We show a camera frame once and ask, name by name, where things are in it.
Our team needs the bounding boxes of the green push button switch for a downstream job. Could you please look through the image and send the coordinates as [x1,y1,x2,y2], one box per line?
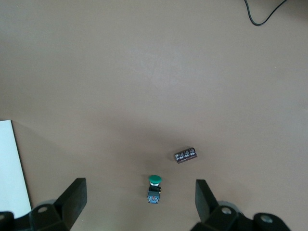
[146,175,163,205]

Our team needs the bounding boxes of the dark cylindrical capacitor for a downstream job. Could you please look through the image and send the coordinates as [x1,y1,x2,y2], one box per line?
[173,147,199,166]

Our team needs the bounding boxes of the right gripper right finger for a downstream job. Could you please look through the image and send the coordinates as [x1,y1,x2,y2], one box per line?
[191,179,292,231]

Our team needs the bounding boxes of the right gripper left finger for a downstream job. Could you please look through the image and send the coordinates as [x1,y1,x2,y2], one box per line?
[0,178,87,231]

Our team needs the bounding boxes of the white drawer cabinet shell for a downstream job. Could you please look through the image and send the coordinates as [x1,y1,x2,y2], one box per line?
[0,119,33,215]

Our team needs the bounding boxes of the black looped table cable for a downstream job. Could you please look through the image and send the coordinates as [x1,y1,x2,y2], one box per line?
[244,0,287,26]

